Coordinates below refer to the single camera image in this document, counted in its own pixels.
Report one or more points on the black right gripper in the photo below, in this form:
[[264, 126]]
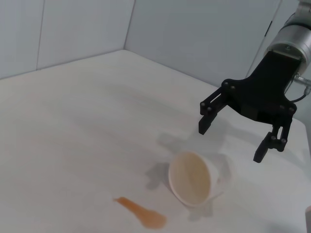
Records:
[[267, 92]]

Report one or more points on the brown liquid stain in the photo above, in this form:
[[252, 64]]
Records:
[[150, 218]]

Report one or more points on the white paper cup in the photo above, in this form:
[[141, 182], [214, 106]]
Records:
[[189, 179]]

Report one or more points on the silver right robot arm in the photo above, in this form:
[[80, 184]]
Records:
[[291, 36]]

